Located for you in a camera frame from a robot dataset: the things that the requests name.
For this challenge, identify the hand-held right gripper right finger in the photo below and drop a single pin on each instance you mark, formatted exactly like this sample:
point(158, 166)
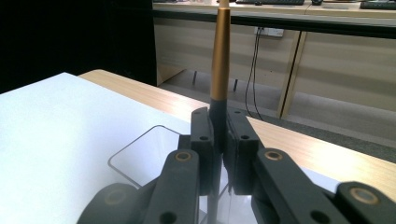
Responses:
point(241, 140)

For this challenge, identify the black curtain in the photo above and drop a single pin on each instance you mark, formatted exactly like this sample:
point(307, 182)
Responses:
point(62, 37)

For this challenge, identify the black keyboard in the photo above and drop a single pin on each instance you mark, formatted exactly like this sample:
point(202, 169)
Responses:
point(271, 2)
point(378, 5)

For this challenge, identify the black desk bracket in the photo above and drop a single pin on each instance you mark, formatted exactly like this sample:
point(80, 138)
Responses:
point(235, 85)

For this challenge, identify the black and gold pen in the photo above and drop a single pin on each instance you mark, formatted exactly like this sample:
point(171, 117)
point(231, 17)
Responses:
point(221, 62)

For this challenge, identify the white wall socket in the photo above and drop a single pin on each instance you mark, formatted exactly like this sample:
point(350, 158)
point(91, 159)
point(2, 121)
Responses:
point(271, 31)

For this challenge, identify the light wood office desk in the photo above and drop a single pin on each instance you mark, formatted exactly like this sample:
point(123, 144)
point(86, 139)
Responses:
point(342, 62)

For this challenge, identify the clear acrylic pen holder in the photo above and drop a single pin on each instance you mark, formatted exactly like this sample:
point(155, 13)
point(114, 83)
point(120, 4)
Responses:
point(149, 155)

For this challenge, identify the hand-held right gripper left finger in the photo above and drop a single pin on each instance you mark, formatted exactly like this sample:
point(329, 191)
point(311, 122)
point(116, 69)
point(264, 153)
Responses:
point(204, 137)

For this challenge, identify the black computer mouse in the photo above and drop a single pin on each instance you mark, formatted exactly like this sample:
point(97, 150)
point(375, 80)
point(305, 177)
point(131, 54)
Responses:
point(317, 2)

